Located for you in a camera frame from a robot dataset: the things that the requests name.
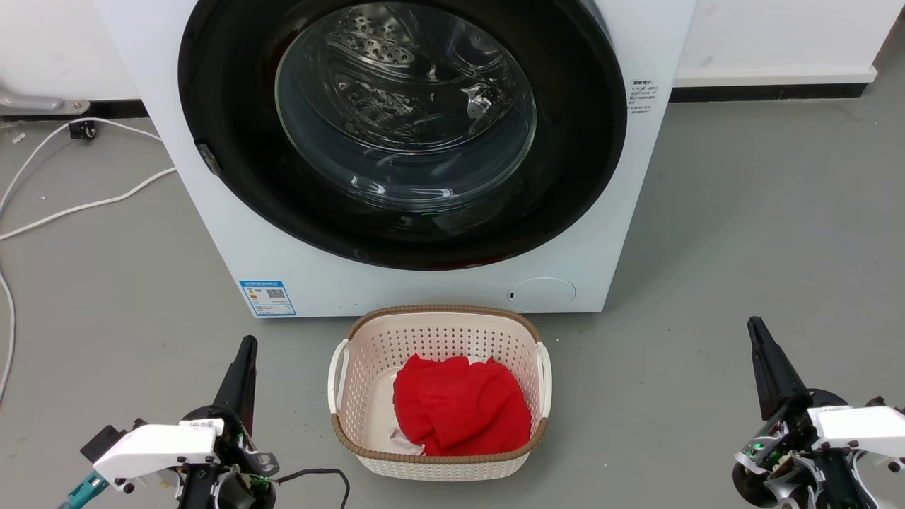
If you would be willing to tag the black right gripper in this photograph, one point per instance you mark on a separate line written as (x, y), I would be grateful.
(785, 466)

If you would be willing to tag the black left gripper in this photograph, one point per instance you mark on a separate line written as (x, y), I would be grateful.
(237, 488)

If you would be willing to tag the black round glass washer door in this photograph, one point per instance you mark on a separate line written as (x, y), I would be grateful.
(233, 141)

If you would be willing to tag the white front-load washing machine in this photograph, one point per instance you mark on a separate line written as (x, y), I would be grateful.
(226, 247)

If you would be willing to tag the blue energy label sticker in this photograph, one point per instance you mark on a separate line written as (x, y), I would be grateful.
(269, 298)

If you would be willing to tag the white perforated laundry basket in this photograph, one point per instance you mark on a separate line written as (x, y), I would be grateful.
(368, 346)

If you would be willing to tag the white cloth piece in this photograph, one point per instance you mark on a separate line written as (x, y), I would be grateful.
(404, 444)

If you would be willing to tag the teal connector plug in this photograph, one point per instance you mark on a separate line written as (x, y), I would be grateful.
(83, 491)

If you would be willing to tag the red garment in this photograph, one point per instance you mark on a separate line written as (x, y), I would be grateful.
(459, 410)

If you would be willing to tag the round white filter cover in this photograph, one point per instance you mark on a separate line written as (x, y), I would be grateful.
(541, 294)

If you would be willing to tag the black baseboard strip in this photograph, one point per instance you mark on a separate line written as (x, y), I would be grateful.
(763, 92)

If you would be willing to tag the small black caster wheel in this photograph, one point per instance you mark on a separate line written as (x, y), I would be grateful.
(83, 130)

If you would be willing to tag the small text label sticker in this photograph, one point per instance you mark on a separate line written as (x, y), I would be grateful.
(643, 97)

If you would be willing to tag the grey metal base leg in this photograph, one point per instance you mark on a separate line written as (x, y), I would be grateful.
(35, 103)

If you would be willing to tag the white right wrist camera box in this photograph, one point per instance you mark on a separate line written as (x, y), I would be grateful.
(859, 428)

